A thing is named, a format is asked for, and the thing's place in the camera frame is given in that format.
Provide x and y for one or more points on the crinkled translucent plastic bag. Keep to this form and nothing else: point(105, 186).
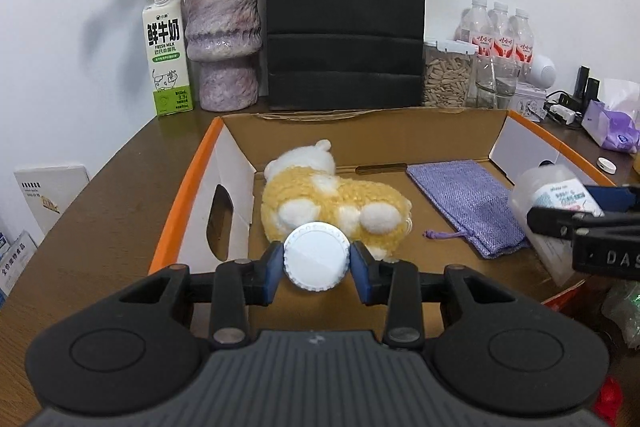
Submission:
point(625, 307)

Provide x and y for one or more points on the white cardboard carton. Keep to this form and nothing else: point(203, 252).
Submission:
point(50, 197)

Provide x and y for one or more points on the white green milk carton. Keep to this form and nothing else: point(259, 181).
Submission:
point(167, 57)

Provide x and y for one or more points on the small white round lid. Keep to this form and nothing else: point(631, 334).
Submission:
point(606, 165)

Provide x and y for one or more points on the black paper shopping bag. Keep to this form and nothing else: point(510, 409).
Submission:
point(345, 7)

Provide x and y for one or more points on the white round speaker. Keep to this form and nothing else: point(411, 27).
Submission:
point(541, 73)

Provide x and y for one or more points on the yellow mug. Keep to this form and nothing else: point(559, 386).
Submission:
point(636, 166)

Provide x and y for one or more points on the wooden desktop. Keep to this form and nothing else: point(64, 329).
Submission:
point(125, 187)

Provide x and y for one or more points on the blue white printed boxes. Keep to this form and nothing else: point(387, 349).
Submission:
point(15, 259)

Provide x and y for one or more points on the red object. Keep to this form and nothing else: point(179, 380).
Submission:
point(611, 399)

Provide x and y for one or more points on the yellow white plush toy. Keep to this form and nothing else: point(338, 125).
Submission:
point(320, 197)

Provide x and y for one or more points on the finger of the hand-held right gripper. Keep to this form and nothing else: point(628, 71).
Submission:
point(550, 219)
point(620, 198)

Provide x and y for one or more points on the white ribbed bottle cap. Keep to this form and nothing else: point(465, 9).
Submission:
point(316, 257)

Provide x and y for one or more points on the empty drinking glass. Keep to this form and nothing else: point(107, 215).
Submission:
point(495, 87)

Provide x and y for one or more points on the purple mottled ceramic vase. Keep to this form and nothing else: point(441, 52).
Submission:
point(222, 32)

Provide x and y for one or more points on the orange cardboard box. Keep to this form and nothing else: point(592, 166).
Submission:
point(380, 137)

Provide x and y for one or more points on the clear container of seeds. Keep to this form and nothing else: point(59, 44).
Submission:
point(447, 79)

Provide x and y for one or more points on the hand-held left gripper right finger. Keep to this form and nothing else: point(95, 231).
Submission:
point(361, 274)

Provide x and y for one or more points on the white wet wipes pack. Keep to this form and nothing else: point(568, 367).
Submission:
point(550, 187)

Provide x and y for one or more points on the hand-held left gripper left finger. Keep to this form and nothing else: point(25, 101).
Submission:
point(274, 269)

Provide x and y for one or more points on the pale printed tin box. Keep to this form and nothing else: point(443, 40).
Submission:
point(530, 102)

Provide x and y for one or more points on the purple tissue pack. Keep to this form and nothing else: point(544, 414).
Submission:
point(610, 127)

